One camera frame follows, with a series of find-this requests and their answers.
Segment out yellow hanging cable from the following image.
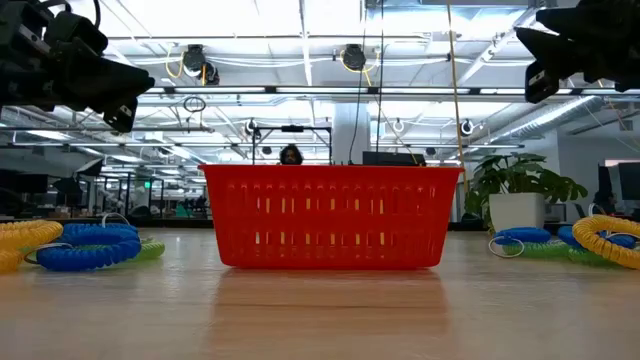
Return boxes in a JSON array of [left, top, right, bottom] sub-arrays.
[[444, 0, 470, 196]]

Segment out dark office monitors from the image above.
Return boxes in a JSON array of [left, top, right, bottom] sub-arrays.
[[597, 160, 640, 202]]

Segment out black background stand frame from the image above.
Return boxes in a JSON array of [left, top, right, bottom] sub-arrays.
[[251, 124, 335, 166]]

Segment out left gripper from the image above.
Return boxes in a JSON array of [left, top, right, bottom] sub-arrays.
[[34, 0, 156, 134]]

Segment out black ceiling cable reel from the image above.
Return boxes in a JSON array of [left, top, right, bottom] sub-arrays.
[[341, 43, 369, 72], [180, 43, 221, 86]]

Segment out person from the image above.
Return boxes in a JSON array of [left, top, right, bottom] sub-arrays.
[[278, 143, 305, 167], [591, 189, 620, 217]]

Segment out black background monitor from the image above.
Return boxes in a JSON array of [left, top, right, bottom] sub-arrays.
[[361, 150, 428, 167]]

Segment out red plastic basket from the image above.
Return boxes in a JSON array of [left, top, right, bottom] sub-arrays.
[[198, 163, 465, 271]]

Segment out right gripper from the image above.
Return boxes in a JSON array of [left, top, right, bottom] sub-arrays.
[[514, 0, 629, 104]]

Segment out green plant in white pot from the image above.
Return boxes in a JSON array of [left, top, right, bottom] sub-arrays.
[[463, 152, 590, 239]]

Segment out green spring keychain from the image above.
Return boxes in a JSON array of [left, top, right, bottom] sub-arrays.
[[488, 235, 572, 260], [566, 246, 621, 268], [132, 238, 167, 262]]

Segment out black power cable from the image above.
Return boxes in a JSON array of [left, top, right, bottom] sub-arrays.
[[347, 0, 387, 166]]

